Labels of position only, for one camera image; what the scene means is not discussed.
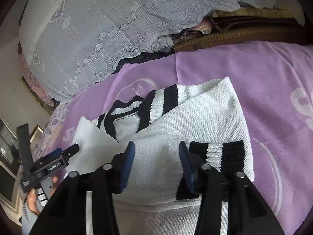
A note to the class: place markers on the pink floral pillow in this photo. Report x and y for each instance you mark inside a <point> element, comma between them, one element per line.
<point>37,90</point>

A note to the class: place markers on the purple floral white sheet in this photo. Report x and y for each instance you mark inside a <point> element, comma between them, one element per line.
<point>51,133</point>

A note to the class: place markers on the person left hand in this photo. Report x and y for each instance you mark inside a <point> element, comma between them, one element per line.
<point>32,197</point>

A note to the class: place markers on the white lace cover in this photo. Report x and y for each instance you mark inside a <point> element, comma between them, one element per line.
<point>71,44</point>

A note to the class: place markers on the white black-trimmed knit sweater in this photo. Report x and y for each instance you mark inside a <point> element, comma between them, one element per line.
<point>208,117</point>

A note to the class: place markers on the wooden picture frame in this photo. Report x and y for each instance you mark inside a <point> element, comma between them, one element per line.
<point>36,134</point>

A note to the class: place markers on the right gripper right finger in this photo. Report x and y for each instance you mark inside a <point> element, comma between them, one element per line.
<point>248,212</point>

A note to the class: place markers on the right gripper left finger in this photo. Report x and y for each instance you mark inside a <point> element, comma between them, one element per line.
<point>65,212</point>

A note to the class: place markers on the purple printed bed sheet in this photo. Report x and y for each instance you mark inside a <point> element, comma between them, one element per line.
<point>273,81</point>

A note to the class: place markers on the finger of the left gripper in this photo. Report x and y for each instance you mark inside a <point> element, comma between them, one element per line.
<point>71,151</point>
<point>54,154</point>

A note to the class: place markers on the brown woven bamboo mat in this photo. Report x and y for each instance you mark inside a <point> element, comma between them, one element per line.
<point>245,24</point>

